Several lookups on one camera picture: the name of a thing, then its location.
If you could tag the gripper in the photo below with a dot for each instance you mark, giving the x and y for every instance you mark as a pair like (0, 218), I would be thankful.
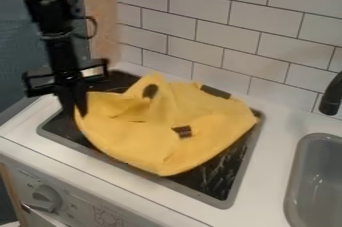
(62, 61)

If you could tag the yellow cloth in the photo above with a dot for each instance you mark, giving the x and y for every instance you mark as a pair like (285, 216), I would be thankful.
(178, 117)

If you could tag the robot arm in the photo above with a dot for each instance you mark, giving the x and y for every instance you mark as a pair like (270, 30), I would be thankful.
(49, 7)

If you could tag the toy stove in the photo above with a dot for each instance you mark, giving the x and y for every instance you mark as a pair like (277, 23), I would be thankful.
(214, 174)

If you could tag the tap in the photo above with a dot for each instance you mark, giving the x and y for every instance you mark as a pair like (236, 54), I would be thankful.
(331, 99)

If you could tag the toy sink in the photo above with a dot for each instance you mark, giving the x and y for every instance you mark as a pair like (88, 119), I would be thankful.
(318, 184)

